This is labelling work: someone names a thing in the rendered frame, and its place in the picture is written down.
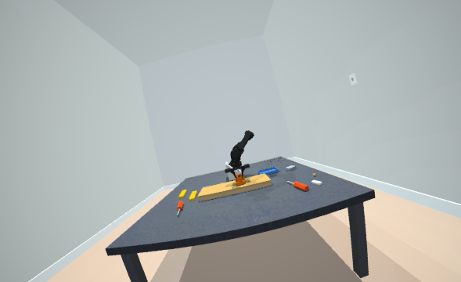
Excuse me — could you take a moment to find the yellow rectangular bar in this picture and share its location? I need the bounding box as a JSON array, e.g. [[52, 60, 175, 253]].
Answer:
[[179, 190, 187, 199], [189, 191, 197, 201]]

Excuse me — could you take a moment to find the orange-handled awl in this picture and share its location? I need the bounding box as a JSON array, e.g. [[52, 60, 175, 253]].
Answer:
[[177, 201, 184, 215], [292, 182, 309, 191]]

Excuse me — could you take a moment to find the tan floor panel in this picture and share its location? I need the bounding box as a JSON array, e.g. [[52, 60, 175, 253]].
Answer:
[[198, 173, 272, 201]]

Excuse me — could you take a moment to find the blue rectangular tray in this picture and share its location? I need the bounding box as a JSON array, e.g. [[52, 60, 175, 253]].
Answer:
[[258, 167, 279, 175]]

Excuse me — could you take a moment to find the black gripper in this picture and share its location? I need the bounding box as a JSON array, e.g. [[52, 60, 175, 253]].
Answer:
[[225, 158, 250, 178]]

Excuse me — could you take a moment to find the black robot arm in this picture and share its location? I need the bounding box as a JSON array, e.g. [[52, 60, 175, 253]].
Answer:
[[229, 130, 254, 169]]

